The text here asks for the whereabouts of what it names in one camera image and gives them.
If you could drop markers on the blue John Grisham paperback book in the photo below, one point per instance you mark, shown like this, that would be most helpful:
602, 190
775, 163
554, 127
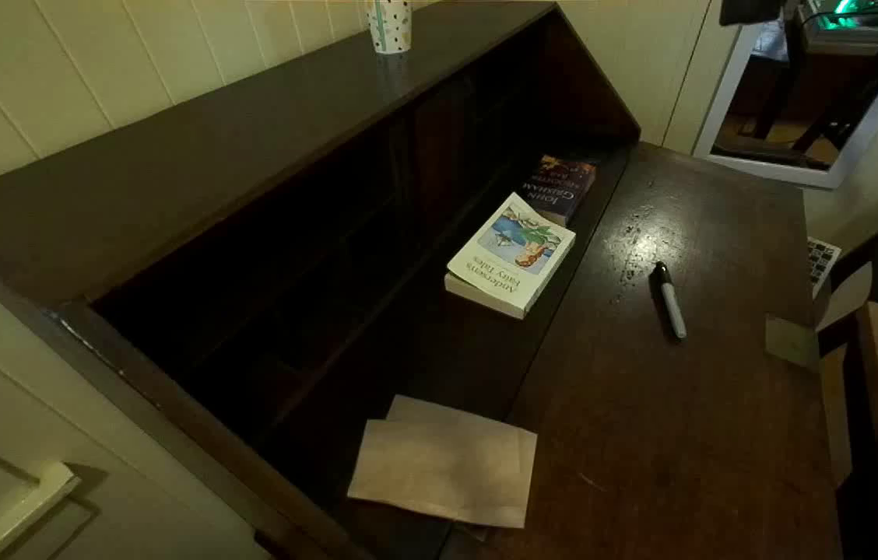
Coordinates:
557, 186

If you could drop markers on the white fairy tales book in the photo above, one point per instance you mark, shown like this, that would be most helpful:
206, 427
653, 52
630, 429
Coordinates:
509, 255

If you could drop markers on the beige paper sheet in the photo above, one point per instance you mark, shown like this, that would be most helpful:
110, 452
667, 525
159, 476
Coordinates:
445, 464

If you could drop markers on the black and grey marker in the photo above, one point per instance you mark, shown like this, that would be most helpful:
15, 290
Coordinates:
670, 300

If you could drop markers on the white polka dot cup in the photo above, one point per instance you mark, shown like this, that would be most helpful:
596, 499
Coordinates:
389, 26

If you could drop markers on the dark wooden bookshelf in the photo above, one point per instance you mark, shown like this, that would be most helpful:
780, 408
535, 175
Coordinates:
148, 198

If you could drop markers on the brown cardboard piece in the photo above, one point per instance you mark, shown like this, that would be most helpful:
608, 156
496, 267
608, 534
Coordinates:
794, 341

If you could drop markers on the white perforated basket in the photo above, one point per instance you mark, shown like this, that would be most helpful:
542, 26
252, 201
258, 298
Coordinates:
822, 261

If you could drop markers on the dark wooden chair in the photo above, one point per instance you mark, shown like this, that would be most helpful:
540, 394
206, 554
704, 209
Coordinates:
845, 98

